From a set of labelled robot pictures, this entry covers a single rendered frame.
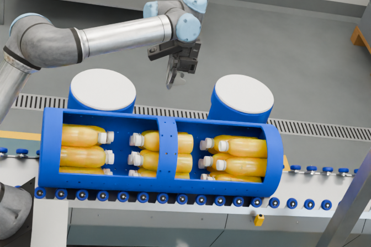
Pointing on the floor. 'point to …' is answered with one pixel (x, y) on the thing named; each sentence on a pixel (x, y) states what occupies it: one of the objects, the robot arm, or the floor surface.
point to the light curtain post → (349, 208)
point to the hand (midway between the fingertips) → (167, 85)
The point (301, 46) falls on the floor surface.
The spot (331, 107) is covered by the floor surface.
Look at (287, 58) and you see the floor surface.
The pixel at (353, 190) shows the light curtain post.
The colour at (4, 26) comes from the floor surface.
